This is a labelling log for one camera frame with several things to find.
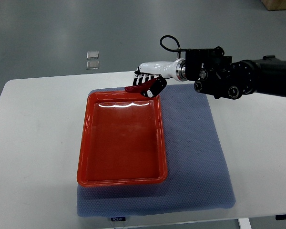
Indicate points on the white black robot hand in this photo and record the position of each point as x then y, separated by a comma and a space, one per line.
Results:
161, 71

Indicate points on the red chili pepper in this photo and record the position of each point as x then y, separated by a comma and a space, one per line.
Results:
140, 88

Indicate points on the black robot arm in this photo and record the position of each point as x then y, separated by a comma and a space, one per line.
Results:
215, 74

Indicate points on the red plastic tray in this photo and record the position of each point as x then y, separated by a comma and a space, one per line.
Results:
122, 141

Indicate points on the lower floor socket plate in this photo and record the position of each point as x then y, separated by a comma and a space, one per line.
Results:
92, 65

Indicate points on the floor socket plate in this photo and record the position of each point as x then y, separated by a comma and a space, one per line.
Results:
92, 65
92, 55

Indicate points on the upper floor socket plate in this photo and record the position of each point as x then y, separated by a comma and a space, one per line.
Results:
92, 55

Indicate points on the blue-grey cushion mat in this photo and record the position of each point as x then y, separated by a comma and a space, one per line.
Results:
198, 177

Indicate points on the cardboard box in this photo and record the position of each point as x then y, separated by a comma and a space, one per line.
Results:
272, 5

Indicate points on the white table leg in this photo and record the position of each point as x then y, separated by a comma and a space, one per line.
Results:
244, 223

